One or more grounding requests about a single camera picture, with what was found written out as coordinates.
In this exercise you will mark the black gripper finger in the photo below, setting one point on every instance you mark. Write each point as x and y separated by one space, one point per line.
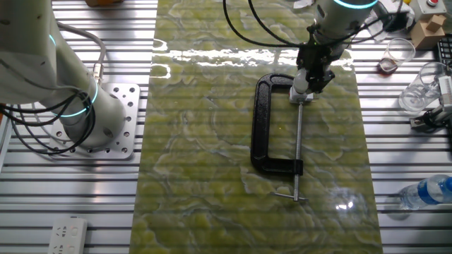
320 82
302 66

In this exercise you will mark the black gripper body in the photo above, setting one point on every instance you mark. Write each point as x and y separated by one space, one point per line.
316 58

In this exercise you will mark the black C-clamp with steel screw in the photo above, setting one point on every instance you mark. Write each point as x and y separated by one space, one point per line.
261 123

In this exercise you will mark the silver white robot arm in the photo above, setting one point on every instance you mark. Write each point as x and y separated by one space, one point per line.
31 53

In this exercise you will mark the crumpled white tissue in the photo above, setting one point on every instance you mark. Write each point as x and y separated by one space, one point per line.
303 3

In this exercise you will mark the small glass beaker dark liquid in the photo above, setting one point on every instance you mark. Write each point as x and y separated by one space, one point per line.
388 65

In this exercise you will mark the clear plastic cup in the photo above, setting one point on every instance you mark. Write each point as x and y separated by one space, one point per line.
420 91

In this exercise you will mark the large wooden block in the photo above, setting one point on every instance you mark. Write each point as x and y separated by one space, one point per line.
425 39

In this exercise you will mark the grey box red button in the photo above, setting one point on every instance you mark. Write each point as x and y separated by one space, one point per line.
429 8

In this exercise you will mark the small wooden block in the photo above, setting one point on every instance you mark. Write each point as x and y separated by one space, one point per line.
437 22

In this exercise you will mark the green marble pattern mat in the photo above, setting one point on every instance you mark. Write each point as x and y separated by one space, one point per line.
197 141

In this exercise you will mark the black keyboard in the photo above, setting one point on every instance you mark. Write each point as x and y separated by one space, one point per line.
446 51

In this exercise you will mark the blue label water bottle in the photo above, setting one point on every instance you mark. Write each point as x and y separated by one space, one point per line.
427 192

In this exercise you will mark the white power strip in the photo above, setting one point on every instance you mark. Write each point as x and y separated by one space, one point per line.
67 236

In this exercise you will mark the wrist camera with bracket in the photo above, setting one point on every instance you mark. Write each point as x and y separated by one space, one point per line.
400 21

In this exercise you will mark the camera clamp mount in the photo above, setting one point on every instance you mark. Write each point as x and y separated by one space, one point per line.
422 121

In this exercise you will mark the silver depth camera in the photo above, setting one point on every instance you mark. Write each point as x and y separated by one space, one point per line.
446 91

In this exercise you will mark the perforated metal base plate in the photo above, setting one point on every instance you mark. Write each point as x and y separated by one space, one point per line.
125 106

